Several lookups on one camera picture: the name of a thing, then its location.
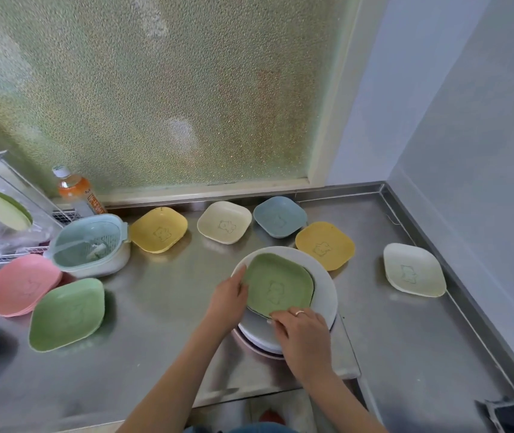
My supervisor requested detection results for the person's right hand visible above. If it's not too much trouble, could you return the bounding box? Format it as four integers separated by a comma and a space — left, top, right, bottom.
269, 307, 335, 386

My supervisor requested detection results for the person's left hand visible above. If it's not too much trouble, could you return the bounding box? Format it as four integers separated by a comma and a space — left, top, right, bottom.
205, 265, 250, 339

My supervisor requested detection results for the grey square dish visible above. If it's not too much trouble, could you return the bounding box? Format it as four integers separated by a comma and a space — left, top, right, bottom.
244, 261, 317, 322

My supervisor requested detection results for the pale lavender small round plate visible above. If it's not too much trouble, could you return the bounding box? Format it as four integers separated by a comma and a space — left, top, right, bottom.
231, 245, 339, 343

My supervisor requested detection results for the green square dish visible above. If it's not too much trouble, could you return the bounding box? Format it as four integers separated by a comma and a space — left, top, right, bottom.
242, 253, 315, 320
28, 277, 106, 353

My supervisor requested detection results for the cream square dish back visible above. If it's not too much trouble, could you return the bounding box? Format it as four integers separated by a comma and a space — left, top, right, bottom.
196, 200, 253, 245

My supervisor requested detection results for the cream square dish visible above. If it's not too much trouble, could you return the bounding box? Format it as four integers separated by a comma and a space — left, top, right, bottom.
196, 200, 253, 245
383, 242, 447, 298

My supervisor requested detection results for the yellow square dish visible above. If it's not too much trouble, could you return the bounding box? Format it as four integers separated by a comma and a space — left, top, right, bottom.
294, 221, 356, 272
129, 206, 189, 254

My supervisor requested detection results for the teal square dish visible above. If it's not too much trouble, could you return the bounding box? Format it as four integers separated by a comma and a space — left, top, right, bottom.
253, 195, 308, 239

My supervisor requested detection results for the pink square dish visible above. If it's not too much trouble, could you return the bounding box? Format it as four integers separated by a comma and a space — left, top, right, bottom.
0, 253, 63, 319

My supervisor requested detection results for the person's left forearm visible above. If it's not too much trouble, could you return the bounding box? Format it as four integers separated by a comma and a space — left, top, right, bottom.
117, 322, 224, 433

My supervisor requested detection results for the red clog shoe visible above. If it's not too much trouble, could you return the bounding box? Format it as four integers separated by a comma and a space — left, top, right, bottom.
259, 409, 287, 427

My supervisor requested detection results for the blue knit top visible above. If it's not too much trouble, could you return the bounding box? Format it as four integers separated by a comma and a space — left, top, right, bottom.
184, 422, 298, 433

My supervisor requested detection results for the mint green strainer bowl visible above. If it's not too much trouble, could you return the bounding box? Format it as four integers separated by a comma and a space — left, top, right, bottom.
44, 213, 131, 279

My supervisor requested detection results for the orange drink bottle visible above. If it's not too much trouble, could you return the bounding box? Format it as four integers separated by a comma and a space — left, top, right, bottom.
51, 164, 107, 217

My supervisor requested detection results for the frosted glass window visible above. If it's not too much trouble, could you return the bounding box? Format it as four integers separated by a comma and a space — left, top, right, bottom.
0, 0, 366, 208

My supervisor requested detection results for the yellow green oval sponge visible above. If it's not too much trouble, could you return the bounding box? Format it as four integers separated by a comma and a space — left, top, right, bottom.
0, 188, 34, 232

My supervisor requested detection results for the white wire dish rack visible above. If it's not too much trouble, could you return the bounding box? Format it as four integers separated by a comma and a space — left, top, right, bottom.
0, 150, 80, 266

